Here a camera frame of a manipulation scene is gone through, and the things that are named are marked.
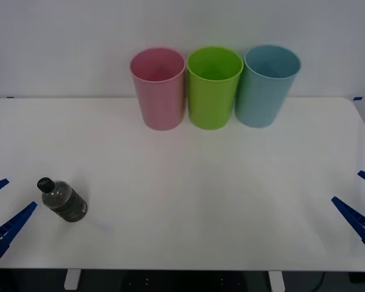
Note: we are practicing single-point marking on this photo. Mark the dark bottle with black cap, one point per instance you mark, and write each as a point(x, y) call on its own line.
point(67, 203)

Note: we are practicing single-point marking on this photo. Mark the white table leg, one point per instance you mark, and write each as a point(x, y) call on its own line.
point(72, 279)
point(276, 280)

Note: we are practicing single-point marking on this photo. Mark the pale blue plastic bin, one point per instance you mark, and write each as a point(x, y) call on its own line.
point(260, 100)

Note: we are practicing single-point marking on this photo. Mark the yellow-green plastic bin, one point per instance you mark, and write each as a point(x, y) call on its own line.
point(211, 103)

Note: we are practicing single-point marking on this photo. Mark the pink plastic bin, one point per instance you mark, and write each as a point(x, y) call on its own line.
point(162, 103)

